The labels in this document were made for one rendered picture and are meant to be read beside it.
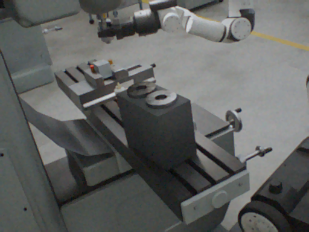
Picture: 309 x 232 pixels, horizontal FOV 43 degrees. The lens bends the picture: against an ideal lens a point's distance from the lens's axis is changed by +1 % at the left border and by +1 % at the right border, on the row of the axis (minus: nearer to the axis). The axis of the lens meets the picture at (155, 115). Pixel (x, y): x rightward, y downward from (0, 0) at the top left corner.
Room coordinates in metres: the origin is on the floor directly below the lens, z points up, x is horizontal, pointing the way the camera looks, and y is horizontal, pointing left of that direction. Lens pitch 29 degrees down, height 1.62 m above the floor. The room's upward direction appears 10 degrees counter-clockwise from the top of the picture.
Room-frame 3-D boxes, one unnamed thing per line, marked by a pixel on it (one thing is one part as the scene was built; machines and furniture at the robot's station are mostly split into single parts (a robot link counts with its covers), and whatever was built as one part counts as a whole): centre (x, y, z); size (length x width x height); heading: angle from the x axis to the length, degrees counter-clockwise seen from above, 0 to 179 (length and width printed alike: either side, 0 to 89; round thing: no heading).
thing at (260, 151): (1.45, -0.42, 0.51); 0.22 x 0.06 x 0.06; 114
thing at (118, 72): (1.52, 0.13, 1.02); 0.12 x 0.06 x 0.04; 26
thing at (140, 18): (1.37, 0.03, 1.23); 0.13 x 0.12 x 0.10; 3
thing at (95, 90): (1.51, 0.15, 0.98); 0.35 x 0.15 x 0.11; 116
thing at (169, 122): (1.02, 0.00, 1.03); 0.22 x 0.12 x 0.20; 31
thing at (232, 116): (1.57, -0.34, 0.63); 0.16 x 0.12 x 0.12; 114
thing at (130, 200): (1.37, 0.10, 0.43); 0.80 x 0.30 x 0.60; 114
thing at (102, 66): (1.50, 0.18, 1.04); 0.06 x 0.05 x 0.06; 26
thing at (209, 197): (1.36, 0.12, 0.89); 1.24 x 0.23 x 0.08; 24
